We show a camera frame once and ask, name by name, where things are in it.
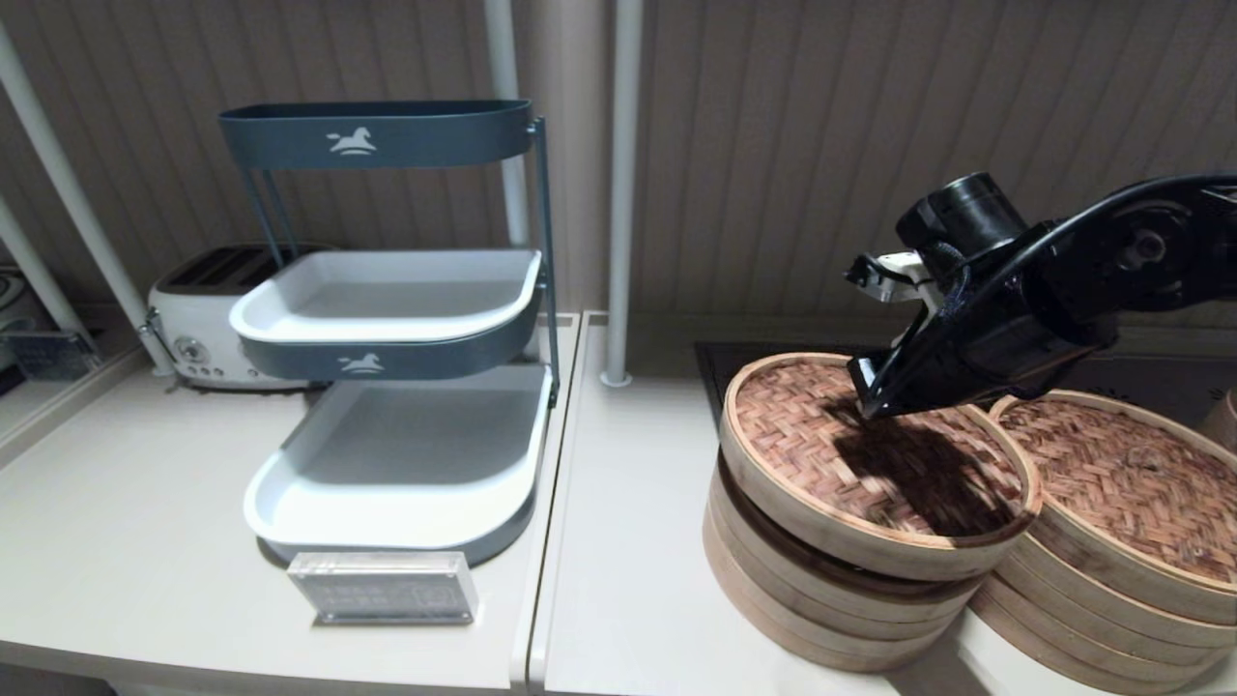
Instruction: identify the woven bamboo steamer lid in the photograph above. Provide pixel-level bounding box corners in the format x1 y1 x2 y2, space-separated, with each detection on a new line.
720 352 1043 583

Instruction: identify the right bamboo steamer stack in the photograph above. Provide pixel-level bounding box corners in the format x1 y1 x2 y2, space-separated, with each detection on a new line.
986 390 1237 624

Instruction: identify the bamboo steamer basket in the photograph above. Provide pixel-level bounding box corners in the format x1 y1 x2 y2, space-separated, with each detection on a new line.
976 551 1237 668
966 590 1237 695
703 522 967 673
708 449 982 629

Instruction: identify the black induction cooktop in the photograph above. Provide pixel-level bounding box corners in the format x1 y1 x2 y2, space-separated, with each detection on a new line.
694 329 1237 431

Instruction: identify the white metal pole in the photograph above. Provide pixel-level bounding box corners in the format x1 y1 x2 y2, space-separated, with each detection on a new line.
0 19 180 378
0 198 98 347
599 0 644 390
483 0 532 250

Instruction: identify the large white rack tray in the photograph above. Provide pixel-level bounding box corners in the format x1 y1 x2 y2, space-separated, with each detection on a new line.
243 363 554 567

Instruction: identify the white tray blue underside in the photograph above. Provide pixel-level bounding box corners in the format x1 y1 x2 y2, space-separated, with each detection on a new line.
229 249 544 383

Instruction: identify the dark blue rack tray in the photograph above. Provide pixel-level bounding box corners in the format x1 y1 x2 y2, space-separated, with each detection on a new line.
217 100 534 172

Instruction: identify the clear acrylic sign block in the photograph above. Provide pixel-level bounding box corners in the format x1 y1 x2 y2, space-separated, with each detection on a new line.
287 551 480 626

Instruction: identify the white retro toaster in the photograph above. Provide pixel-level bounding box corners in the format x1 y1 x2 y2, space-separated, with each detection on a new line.
138 246 334 392

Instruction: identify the metal mesh holder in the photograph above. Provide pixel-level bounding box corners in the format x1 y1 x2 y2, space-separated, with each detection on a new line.
0 332 102 383

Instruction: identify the grey round appliance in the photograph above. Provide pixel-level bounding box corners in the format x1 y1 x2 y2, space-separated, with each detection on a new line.
0 267 35 333

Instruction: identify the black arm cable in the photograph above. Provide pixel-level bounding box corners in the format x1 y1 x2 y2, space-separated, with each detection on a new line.
942 172 1237 388

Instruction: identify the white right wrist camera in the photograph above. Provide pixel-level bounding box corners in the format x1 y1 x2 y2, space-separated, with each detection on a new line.
846 249 943 305

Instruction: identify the dark blue rack frame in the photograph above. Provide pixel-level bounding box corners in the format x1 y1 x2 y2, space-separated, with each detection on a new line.
240 118 563 410

